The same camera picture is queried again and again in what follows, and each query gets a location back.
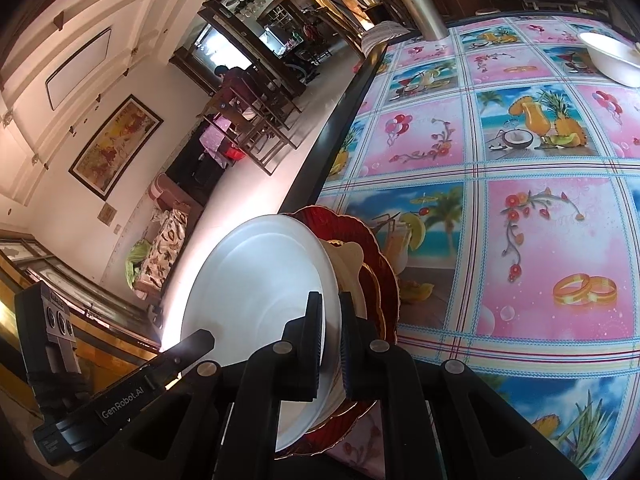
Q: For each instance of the sofa with patterned cover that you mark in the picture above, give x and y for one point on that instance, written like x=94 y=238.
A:
x=165 y=245

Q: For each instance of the small gold wall plaque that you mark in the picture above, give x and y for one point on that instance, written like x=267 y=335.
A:
x=105 y=215

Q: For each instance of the rectangular ceiling light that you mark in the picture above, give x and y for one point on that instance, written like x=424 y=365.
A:
x=77 y=67

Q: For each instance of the black framed table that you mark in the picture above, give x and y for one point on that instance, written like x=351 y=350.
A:
x=337 y=127

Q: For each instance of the hanging chandelier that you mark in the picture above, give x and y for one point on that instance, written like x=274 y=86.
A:
x=245 y=4

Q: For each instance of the red bag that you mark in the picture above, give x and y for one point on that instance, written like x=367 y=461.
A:
x=234 y=152

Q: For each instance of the cream ribbed plastic bowl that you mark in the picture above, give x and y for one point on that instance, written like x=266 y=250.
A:
x=347 y=265

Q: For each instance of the black low cabinet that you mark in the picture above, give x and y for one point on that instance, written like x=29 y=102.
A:
x=195 y=175

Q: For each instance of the wooden display cabinet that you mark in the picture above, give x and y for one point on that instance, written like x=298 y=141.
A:
x=75 y=280

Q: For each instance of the large red glass plate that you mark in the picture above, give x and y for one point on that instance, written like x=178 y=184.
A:
x=360 y=232

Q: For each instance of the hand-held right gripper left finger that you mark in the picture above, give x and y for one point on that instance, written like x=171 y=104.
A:
x=312 y=345

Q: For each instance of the framed wall painting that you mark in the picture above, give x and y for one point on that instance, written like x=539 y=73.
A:
x=115 y=145

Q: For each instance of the steel thermos cup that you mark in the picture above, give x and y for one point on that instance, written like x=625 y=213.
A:
x=420 y=5

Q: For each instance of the white plastic bowl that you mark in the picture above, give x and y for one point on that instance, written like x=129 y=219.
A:
x=610 y=57
x=250 y=285

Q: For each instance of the table with pink cloth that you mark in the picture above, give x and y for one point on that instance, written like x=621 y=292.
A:
x=217 y=132

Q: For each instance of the dark wooden chair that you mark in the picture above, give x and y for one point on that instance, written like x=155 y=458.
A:
x=280 y=85
x=265 y=135

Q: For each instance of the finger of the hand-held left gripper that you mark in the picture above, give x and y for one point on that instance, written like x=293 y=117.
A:
x=190 y=347

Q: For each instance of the striped cushion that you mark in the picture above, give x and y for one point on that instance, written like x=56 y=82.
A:
x=385 y=35

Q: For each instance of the green cushion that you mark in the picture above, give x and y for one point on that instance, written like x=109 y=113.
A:
x=137 y=260

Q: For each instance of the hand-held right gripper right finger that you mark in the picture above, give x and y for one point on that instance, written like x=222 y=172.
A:
x=350 y=350

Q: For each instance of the white plastic stool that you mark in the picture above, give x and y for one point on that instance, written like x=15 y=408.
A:
x=487 y=10

